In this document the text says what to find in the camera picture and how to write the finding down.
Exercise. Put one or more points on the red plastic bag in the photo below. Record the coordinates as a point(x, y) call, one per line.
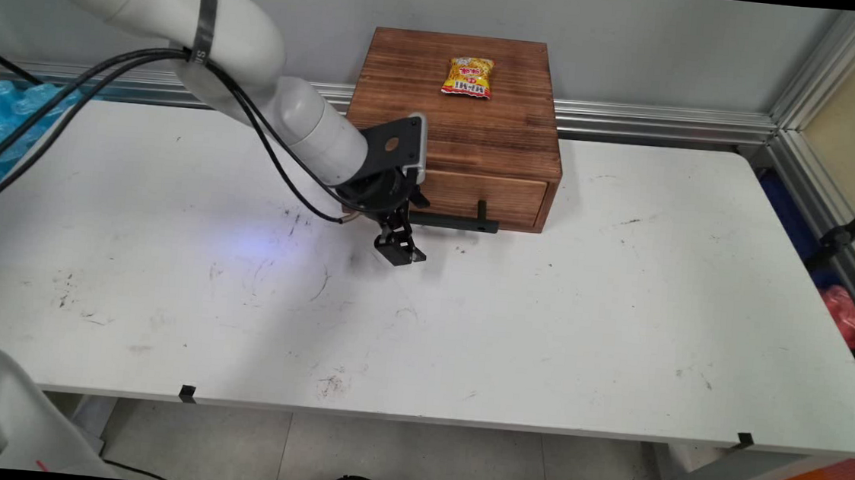
point(845, 315)

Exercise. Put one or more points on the black tape marker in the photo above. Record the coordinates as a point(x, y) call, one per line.
point(187, 393)
point(744, 440)

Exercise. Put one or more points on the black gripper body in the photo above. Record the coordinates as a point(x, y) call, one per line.
point(378, 194)

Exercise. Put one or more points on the aluminium corner post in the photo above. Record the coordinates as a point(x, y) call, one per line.
point(819, 68)

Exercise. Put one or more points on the yellow snack packet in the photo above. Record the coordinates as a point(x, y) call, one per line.
point(468, 76)

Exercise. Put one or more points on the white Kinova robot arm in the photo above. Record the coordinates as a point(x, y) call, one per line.
point(245, 35)

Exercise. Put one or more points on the brown wooden drawer cabinet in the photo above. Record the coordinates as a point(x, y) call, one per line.
point(482, 122)

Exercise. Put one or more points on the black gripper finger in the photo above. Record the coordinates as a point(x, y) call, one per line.
point(419, 200)
point(397, 241)

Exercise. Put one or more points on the blue bubble wrap sheet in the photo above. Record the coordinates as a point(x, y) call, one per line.
point(1, 130)

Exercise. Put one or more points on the blue bin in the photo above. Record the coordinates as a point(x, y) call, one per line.
point(792, 215)

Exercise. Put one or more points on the aluminium wall rail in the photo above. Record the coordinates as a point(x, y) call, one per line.
point(658, 123)

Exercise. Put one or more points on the aluminium side rail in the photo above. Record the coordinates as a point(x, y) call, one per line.
point(834, 211)

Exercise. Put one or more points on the narrow grey table leg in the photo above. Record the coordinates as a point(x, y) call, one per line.
point(93, 420)

